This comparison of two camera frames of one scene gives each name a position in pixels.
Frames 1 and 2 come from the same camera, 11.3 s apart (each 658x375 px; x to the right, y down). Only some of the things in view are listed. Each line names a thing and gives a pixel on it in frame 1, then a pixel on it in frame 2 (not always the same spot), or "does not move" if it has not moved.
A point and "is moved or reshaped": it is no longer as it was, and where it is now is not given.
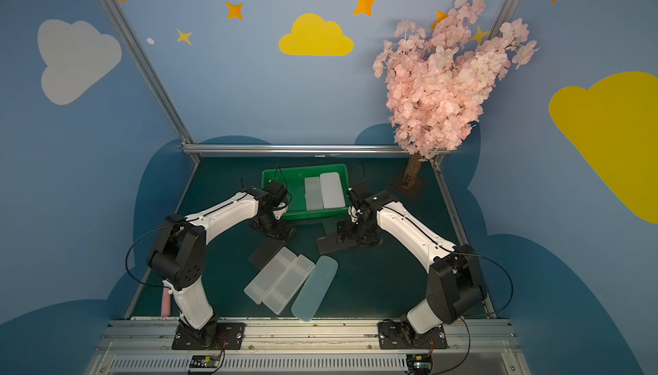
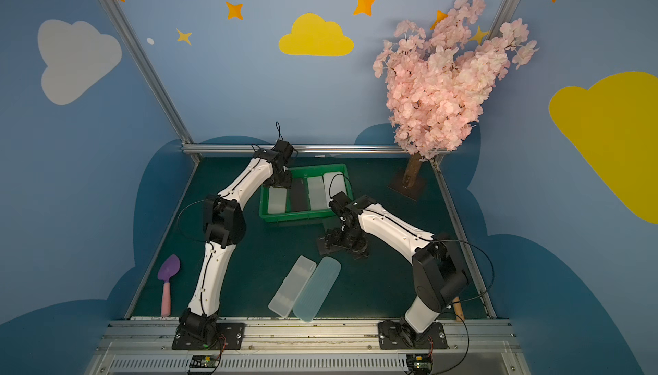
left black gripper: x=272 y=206 to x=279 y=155
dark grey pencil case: x=329 y=243 does not move
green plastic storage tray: x=314 y=190 does not move
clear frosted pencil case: x=278 y=279 is moved or reshaped
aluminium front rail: x=138 y=348 does not move
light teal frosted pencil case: x=314 y=288 does not move
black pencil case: x=266 y=249 to x=299 y=194
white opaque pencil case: x=331 y=190 does not move
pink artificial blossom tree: x=437 y=83 does not move
